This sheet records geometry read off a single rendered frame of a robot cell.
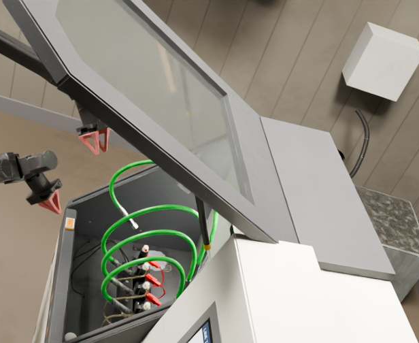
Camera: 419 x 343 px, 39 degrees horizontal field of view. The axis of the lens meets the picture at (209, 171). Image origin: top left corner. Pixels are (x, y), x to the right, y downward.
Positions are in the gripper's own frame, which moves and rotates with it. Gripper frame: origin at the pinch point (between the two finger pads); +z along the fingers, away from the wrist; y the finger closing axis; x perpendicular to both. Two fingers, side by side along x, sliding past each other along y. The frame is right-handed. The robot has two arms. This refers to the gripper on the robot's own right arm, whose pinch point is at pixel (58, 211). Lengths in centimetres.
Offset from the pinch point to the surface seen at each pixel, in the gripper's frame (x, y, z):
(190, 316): -33, 42, 24
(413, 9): 240, 117, 65
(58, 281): -3.9, -13.7, 22.2
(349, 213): 12, 79, 38
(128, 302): -4.7, 5.0, 37.0
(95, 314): -1.3, -12.1, 41.0
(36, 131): 198, -139, 32
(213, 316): -40, 51, 20
